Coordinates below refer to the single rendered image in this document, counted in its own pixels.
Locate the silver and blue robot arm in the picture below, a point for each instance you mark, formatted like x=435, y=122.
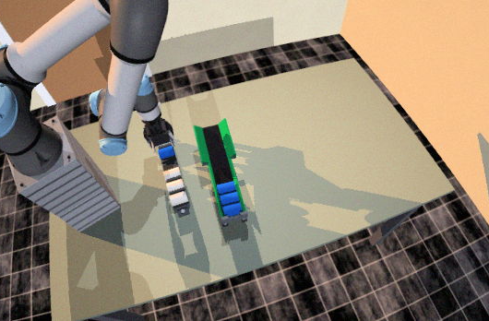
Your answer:
x=136, y=29

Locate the blue cylinder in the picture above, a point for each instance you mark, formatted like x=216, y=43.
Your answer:
x=229, y=199
x=233, y=209
x=166, y=152
x=226, y=188

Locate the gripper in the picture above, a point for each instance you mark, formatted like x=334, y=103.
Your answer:
x=161, y=135

